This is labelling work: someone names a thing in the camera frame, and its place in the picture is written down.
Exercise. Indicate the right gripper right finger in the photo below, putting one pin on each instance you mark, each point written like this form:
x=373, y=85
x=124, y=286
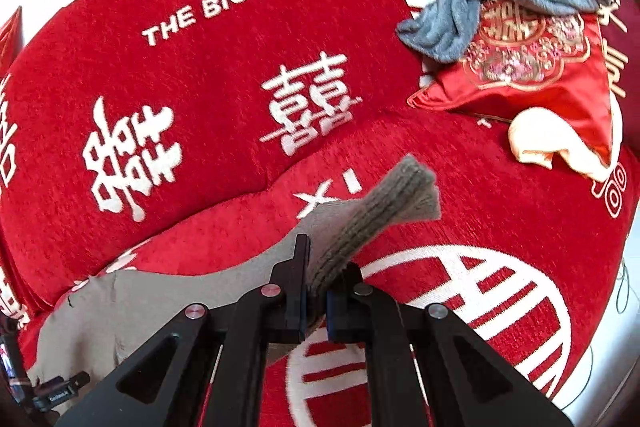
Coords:
x=426, y=367

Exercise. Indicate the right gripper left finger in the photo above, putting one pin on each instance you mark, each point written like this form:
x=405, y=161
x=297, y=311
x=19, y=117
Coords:
x=205, y=366

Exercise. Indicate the grey knit sweater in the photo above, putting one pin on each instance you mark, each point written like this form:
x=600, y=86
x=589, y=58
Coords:
x=111, y=316

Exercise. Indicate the red wedding bed cover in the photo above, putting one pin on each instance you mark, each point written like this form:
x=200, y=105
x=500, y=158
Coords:
x=533, y=258

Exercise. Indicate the cream cloth piece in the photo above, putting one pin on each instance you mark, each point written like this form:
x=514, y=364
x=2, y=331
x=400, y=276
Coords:
x=537, y=134

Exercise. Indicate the red wedding quilt roll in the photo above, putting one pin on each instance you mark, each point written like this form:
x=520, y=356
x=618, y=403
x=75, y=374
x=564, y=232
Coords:
x=121, y=118

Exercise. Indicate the red embroidered satin pillow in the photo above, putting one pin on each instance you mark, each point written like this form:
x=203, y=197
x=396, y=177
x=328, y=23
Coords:
x=519, y=59

